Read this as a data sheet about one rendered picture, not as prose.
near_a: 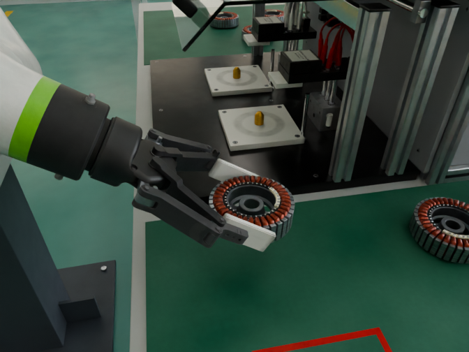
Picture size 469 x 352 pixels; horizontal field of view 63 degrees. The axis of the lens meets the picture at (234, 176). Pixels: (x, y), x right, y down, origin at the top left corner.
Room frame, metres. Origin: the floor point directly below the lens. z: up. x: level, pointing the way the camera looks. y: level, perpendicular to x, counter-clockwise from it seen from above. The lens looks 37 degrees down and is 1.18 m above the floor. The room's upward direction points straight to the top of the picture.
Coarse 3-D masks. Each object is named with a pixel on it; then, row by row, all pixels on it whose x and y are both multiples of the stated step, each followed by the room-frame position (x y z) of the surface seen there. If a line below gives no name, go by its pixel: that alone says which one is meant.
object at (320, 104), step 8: (312, 96) 0.75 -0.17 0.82; (320, 96) 0.74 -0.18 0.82; (336, 96) 0.74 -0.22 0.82; (312, 104) 0.74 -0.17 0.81; (320, 104) 0.71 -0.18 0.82; (328, 104) 0.70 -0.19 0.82; (336, 104) 0.71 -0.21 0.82; (312, 112) 0.73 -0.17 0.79; (320, 112) 0.69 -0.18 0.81; (328, 112) 0.69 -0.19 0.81; (336, 112) 0.69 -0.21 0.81; (312, 120) 0.73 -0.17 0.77; (320, 120) 0.69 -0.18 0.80; (336, 120) 0.69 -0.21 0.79; (320, 128) 0.69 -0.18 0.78; (336, 128) 0.69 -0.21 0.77
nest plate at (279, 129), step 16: (224, 112) 0.75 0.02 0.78; (240, 112) 0.75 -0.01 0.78; (272, 112) 0.75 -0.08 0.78; (224, 128) 0.68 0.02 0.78; (240, 128) 0.68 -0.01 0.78; (256, 128) 0.68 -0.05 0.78; (272, 128) 0.68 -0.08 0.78; (288, 128) 0.68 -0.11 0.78; (240, 144) 0.62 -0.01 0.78; (256, 144) 0.62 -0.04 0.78; (272, 144) 0.63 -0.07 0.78; (288, 144) 0.64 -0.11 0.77
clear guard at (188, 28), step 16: (192, 0) 0.63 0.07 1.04; (208, 0) 0.56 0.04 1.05; (224, 0) 0.51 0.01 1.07; (240, 0) 0.51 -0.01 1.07; (256, 0) 0.51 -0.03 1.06; (272, 0) 0.52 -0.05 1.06; (288, 0) 0.52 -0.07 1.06; (304, 0) 0.53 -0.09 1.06; (320, 0) 0.53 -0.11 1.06; (176, 16) 0.64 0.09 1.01; (208, 16) 0.51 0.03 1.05; (192, 32) 0.52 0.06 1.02
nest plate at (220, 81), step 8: (208, 72) 0.97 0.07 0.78; (216, 72) 0.97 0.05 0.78; (224, 72) 0.97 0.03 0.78; (232, 72) 0.97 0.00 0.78; (248, 72) 0.97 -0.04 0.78; (256, 72) 0.97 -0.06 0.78; (208, 80) 0.92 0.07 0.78; (216, 80) 0.92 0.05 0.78; (224, 80) 0.92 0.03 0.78; (232, 80) 0.92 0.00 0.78; (240, 80) 0.92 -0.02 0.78; (248, 80) 0.92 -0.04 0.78; (256, 80) 0.92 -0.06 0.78; (264, 80) 0.92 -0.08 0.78; (216, 88) 0.87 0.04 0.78; (224, 88) 0.87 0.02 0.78; (232, 88) 0.87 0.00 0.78; (240, 88) 0.87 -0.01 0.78; (248, 88) 0.87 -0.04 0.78; (256, 88) 0.87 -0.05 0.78; (264, 88) 0.88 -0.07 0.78
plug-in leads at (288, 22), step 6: (288, 6) 0.96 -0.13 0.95; (306, 6) 0.99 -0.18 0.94; (288, 12) 0.96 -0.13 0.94; (300, 12) 0.95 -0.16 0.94; (306, 12) 0.98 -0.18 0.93; (288, 18) 0.96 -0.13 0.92; (300, 18) 0.95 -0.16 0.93; (306, 18) 0.98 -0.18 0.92; (288, 24) 0.94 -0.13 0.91; (294, 24) 0.98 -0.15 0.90; (300, 24) 0.95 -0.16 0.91; (306, 24) 0.98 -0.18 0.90; (288, 30) 0.94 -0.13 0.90
